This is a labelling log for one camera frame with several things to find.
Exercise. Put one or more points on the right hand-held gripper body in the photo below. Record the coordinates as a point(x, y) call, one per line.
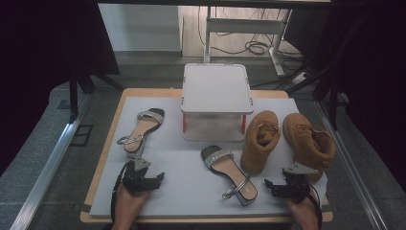
point(298, 187)

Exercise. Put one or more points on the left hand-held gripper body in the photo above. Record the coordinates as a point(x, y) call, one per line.
point(137, 179)

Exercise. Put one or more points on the tan suede boot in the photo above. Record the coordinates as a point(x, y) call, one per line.
point(265, 118)
point(300, 134)

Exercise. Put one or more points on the white two-tier shoe rack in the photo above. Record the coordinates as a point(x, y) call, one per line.
point(217, 89)

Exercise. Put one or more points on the person's right hand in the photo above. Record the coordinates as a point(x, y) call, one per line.
point(304, 212)

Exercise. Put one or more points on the black floor outlet plate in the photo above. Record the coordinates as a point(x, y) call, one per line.
point(81, 135)

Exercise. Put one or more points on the black metal stand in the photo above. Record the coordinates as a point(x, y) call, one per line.
point(74, 96)
point(333, 102)

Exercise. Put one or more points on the white power strip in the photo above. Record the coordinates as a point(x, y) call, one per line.
point(300, 77)

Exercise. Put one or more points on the dark curtain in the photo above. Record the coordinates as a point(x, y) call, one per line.
point(376, 80)
point(38, 64)

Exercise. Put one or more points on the white cabinet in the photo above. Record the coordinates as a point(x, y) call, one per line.
point(140, 28)

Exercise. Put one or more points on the aluminium rail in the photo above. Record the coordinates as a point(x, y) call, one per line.
point(48, 172)
point(351, 166)

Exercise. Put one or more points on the white desk frame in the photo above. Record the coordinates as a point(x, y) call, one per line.
point(242, 25)

